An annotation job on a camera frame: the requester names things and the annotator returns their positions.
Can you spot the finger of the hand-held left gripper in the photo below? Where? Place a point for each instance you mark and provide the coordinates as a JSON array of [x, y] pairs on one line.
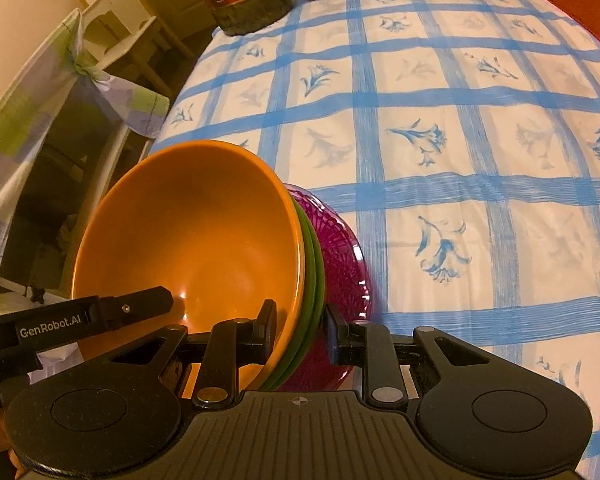
[[140, 305]]

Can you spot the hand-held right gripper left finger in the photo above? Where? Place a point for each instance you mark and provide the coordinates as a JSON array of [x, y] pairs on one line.
[[266, 332]]

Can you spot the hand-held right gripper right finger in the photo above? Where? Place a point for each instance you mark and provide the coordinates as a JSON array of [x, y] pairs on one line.
[[335, 337]]

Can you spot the large green bowl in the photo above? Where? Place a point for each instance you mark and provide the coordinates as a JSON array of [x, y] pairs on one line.
[[321, 280]]

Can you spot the small green bowl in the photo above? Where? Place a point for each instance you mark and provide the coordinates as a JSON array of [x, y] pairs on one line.
[[309, 280]]

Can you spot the pink transparent plate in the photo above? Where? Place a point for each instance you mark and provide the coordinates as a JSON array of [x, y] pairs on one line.
[[345, 270]]

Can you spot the orange bowl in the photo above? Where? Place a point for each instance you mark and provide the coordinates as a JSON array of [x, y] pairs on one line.
[[190, 220]]

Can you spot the white chair with checked cloth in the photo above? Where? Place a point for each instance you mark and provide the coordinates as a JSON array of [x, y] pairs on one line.
[[25, 125]]

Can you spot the blue checked tablecloth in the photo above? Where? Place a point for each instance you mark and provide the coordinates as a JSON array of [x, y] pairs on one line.
[[480, 160]]

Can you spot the white wooden furniture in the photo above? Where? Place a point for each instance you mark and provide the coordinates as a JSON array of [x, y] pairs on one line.
[[125, 15]]

